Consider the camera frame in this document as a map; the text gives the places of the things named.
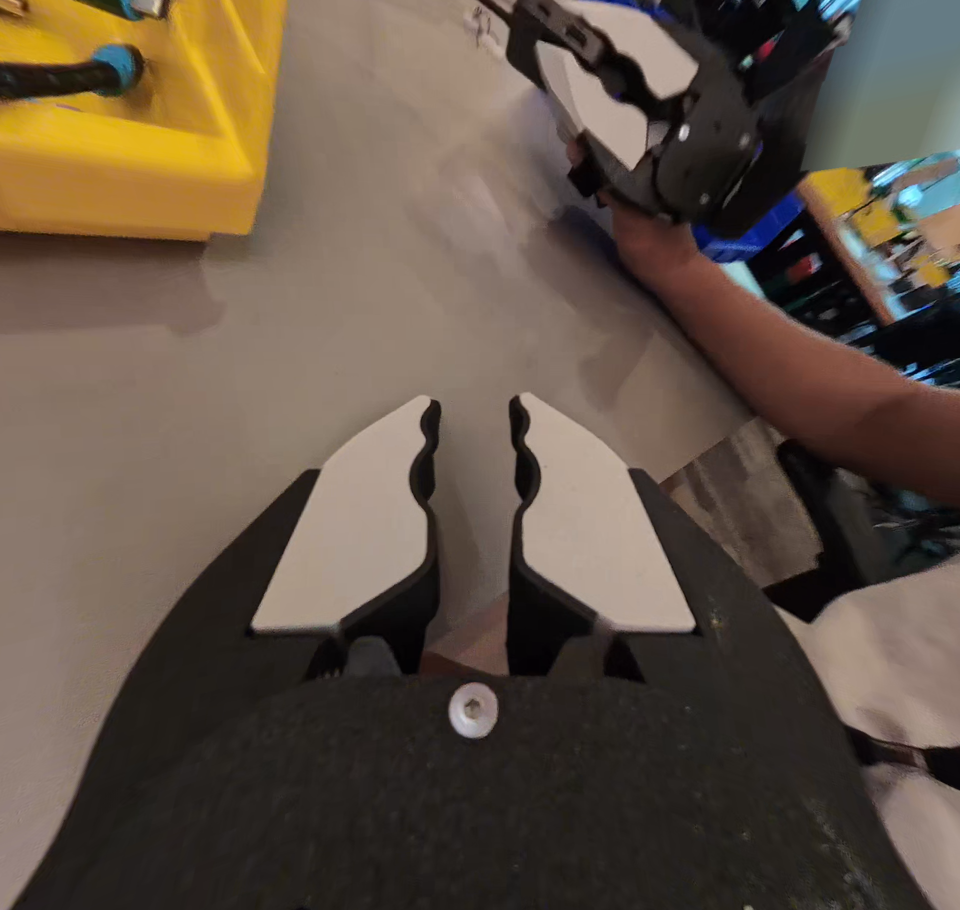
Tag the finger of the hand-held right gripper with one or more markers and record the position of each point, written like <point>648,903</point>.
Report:
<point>600,122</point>
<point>645,47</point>

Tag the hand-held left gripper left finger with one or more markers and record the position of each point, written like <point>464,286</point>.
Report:
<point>352,542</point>

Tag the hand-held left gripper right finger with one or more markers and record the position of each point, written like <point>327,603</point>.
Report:
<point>600,542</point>

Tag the blue plastic bin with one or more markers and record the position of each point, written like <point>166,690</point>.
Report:
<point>765,227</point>

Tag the yellow plastic bin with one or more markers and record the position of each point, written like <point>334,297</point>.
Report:
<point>187,99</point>

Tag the person's right forearm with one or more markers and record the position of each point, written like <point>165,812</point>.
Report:
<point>787,370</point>

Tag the person's right hand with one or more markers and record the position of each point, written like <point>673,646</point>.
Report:
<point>645,231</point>

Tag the white twist tie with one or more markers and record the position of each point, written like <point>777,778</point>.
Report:
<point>484,28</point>

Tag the storage shelf with items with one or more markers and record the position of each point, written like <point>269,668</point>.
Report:
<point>825,280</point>

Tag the black chair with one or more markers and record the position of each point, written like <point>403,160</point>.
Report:
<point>832,520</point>

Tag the person's white clothing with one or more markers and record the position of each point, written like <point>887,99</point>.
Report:
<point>900,662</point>

